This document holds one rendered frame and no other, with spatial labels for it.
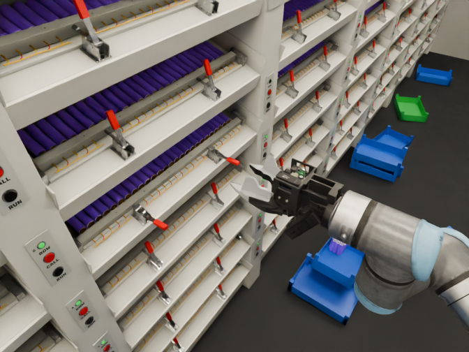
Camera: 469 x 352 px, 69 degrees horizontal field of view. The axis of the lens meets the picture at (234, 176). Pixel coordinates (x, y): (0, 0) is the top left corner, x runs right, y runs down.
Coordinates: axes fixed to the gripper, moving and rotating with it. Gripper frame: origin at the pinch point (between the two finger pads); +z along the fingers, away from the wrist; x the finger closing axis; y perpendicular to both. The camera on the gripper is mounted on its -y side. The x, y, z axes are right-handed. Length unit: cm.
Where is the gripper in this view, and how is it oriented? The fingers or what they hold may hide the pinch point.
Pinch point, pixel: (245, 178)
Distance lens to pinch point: 71.7
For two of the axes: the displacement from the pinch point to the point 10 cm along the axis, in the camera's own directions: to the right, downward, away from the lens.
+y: -0.3, -7.5, -6.6
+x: -5.9, 5.5, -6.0
